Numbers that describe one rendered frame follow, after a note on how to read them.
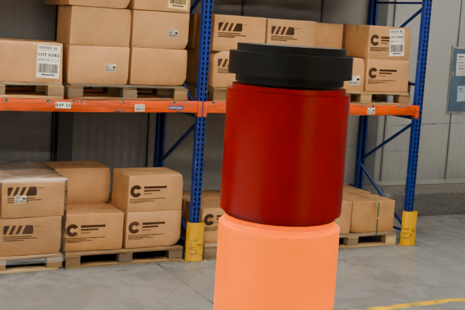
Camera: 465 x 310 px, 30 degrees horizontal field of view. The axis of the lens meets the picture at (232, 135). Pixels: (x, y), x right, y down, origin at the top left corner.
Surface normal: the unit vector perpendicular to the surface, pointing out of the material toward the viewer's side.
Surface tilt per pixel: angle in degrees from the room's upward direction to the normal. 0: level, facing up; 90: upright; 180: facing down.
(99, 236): 91
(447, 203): 90
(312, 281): 90
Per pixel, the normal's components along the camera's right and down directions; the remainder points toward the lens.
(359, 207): 0.45, 0.11
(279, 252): 0.04, 0.13
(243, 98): -0.68, 0.05
